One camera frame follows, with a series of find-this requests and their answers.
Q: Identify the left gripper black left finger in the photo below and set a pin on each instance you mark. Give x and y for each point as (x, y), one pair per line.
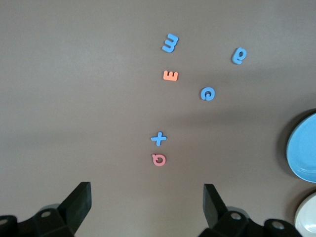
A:
(76, 205)

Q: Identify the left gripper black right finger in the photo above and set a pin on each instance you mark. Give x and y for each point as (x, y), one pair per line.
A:
(213, 207)

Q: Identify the blue foam letter x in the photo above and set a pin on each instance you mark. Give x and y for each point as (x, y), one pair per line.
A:
(159, 139)

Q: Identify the blue foam letter c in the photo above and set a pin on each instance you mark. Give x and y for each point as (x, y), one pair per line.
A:
(202, 94)

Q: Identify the blue foam letter m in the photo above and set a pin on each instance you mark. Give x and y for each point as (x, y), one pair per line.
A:
(170, 43)

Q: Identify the red foam letter Q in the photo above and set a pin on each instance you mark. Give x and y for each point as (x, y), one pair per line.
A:
(154, 160)

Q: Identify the beige plate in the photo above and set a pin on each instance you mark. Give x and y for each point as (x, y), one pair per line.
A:
(307, 217)

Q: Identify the blue plate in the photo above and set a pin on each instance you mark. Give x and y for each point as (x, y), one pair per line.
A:
(304, 148)

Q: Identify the orange foam letter E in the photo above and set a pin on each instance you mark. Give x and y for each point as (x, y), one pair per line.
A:
(170, 77)

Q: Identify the blue foam letter a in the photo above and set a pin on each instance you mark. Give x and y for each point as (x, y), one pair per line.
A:
(237, 60)

